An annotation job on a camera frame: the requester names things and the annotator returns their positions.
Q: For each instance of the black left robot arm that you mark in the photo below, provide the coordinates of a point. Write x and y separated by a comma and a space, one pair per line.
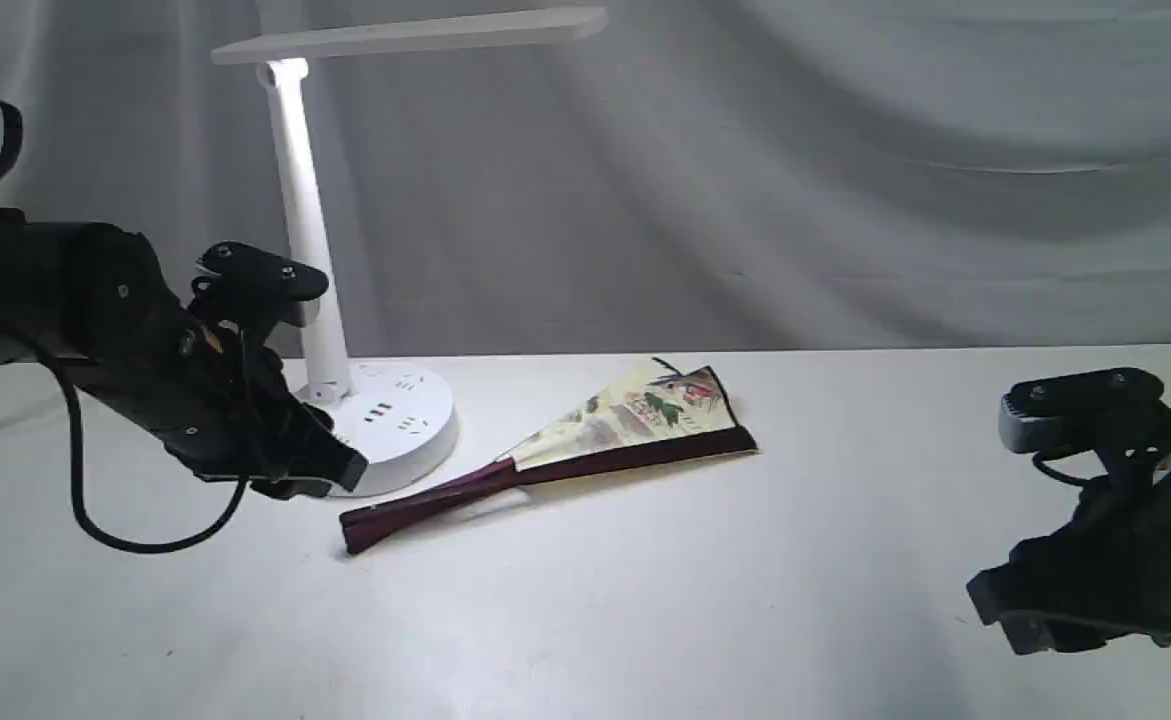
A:
47, 298

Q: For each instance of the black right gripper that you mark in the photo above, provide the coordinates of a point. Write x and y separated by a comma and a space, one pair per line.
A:
1104, 576

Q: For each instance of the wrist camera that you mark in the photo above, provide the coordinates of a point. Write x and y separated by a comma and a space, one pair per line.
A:
255, 290
1054, 413

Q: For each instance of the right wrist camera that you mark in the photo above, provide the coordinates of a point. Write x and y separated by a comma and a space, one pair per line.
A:
1054, 413

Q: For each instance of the white desk lamp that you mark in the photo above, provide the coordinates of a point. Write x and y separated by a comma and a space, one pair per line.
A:
400, 416

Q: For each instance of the painted paper folding fan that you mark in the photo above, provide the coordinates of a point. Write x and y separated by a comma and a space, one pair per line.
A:
657, 415

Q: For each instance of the grey backdrop curtain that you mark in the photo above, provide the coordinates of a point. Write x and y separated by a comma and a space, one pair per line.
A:
726, 175

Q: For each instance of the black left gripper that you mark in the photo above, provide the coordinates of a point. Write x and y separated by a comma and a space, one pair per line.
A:
214, 396

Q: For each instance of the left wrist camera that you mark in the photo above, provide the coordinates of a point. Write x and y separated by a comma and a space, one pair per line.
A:
255, 290

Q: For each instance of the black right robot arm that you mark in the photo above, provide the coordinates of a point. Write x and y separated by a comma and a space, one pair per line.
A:
1104, 575

